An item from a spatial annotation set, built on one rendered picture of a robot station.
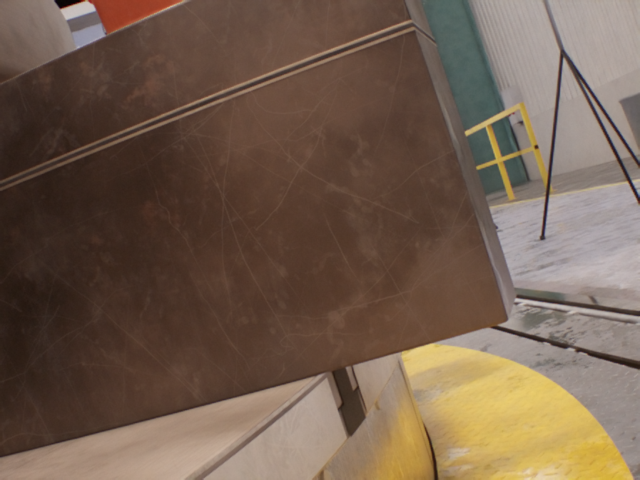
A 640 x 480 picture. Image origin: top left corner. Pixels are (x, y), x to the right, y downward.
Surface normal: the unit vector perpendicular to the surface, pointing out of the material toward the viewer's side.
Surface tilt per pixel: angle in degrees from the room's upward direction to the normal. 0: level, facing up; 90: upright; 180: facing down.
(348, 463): 90
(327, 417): 90
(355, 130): 90
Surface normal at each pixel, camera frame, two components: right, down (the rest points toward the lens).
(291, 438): 0.90, -0.29
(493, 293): -0.26, 0.11
